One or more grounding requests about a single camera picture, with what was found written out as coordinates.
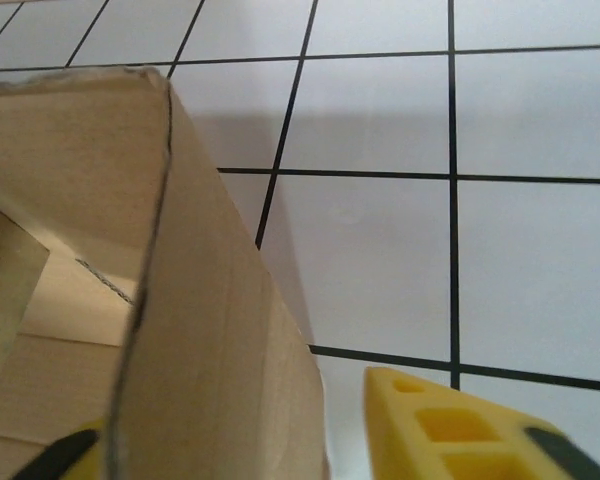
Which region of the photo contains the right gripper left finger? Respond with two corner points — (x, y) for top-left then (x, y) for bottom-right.
(9, 417), (109, 480)

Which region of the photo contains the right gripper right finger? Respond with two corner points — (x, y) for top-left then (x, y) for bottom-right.
(363, 366), (600, 480)

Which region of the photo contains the brown cardboard paper box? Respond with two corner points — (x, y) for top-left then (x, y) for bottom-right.
(0, 67), (331, 480)

